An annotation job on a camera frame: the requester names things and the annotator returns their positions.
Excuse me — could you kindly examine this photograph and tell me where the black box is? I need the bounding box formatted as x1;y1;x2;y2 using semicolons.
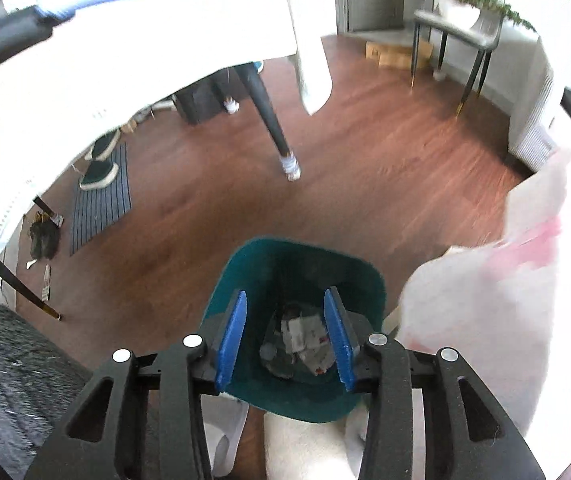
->
173;72;246;126

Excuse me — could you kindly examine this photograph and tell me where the dark cloth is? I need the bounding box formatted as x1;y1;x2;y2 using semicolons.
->
29;220;61;261

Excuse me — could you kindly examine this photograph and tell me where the cardboard box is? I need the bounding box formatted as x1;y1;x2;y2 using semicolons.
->
364;40;433;70

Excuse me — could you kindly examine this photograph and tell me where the grey dining chair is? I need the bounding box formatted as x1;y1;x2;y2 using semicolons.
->
410;0;507;118

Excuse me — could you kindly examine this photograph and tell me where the black chair leg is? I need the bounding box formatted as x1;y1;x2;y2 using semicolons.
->
0;259;62;322
33;195;65;228

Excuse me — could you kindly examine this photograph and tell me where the striped floor mat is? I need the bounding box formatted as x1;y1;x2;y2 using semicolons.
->
69;141;133;257

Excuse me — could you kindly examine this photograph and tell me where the teal trash bin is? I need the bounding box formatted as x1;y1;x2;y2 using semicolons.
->
200;237;389;423

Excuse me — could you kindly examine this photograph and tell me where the black table leg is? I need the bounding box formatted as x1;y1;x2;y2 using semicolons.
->
238;62;302;182

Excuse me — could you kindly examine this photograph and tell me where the pink print tablecloth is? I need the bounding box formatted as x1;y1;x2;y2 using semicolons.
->
398;147;571;441

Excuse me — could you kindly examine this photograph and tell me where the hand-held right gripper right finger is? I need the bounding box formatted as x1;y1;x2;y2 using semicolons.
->
323;286;547;480

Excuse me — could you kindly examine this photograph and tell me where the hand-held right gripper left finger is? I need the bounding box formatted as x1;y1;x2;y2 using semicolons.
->
24;289;249;480

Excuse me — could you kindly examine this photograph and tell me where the grey armchair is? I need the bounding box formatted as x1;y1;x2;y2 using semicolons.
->
508;35;571;173

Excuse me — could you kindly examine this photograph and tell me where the potted green plant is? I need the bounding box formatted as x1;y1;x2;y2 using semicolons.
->
438;0;539;33

